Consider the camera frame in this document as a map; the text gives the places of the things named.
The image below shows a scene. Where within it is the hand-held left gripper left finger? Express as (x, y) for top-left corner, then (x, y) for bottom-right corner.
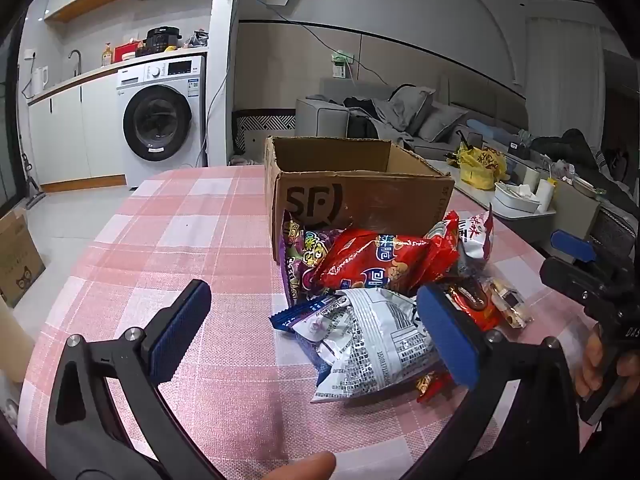
(47, 279), (236, 480)

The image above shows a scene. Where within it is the person's right hand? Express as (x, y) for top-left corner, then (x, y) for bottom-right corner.
(574, 322), (640, 403)

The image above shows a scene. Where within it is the green wall socket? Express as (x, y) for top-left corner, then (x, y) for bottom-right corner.
(330, 50), (356, 78)

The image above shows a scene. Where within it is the grey pillow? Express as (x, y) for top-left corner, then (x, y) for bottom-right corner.
(417, 100), (468, 143)

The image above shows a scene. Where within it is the person's left hand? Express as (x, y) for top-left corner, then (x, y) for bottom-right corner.
(262, 451), (337, 480)

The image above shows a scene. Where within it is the grey sofa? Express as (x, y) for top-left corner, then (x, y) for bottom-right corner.
(295, 77), (531, 161)

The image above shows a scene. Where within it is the white red noodle snack bag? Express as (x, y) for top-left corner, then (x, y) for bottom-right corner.
(425, 205), (496, 281)
(292, 287), (451, 403)

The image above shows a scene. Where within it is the white cup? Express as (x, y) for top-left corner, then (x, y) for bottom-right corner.
(536, 177), (557, 211)

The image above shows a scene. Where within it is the floor mop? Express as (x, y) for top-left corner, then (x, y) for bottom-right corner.
(20, 135), (48, 208)

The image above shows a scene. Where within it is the small red candy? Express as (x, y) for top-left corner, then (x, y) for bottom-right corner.
(416, 372), (453, 405)

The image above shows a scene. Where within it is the blue snack wrapper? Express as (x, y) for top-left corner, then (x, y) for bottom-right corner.
(270, 294), (351, 333)

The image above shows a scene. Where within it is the grey clothing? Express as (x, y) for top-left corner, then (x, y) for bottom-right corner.
(372, 85), (436, 143)

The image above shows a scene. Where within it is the white dish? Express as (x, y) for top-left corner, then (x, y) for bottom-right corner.
(494, 182), (542, 213)

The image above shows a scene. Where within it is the dark cloth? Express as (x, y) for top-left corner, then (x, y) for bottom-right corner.
(530, 130), (640, 196)

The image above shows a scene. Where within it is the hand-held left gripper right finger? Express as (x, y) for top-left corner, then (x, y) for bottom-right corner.
(380, 282), (583, 480)

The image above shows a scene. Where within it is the red black snack packet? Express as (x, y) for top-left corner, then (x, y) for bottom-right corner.
(440, 280), (501, 331)

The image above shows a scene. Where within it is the white washing machine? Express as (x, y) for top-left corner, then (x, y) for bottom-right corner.
(116, 55), (208, 188)

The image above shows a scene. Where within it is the black clothing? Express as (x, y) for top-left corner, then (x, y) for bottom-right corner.
(345, 97), (381, 138)

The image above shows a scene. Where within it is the purple snack packet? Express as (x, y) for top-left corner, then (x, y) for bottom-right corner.
(281, 212), (351, 306)

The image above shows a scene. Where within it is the black white patterned rack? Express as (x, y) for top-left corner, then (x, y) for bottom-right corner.
(232, 110), (297, 158)

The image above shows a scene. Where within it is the brown cardboard box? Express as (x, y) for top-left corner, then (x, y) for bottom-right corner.
(264, 135), (456, 263)

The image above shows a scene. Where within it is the yellow plastic bag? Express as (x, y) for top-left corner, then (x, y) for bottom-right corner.
(457, 145), (508, 191)

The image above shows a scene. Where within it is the black pressure cooker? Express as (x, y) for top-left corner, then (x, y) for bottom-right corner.
(142, 26), (181, 54)

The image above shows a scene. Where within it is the clear snack packet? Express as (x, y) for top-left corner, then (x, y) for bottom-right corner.
(487, 272), (533, 328)

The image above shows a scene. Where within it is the blue pillow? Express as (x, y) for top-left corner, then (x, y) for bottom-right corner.
(467, 119), (521, 146)

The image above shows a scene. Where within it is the white curtain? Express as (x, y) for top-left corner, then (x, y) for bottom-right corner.
(525, 15), (606, 141)

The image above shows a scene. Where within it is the pink checked tablecloth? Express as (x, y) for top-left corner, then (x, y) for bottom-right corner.
(17, 165), (601, 480)

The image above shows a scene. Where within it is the blue cable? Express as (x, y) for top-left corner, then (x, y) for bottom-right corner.
(237, 0), (361, 86)

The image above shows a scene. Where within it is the grey coffee table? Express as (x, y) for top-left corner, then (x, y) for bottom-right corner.
(425, 157), (556, 221)

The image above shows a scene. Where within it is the red snack bag blue label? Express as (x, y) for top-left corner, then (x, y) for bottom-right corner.
(312, 227), (461, 296)

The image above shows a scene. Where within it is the white base cabinet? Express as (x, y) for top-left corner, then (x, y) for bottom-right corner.
(27, 80), (126, 193)

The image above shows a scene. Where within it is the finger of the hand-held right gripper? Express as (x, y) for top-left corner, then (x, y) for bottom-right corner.
(539, 257), (593, 306)
(551, 230), (599, 264)

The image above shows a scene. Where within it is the printed cardboard box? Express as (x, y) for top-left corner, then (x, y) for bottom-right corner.
(0, 207), (46, 308)

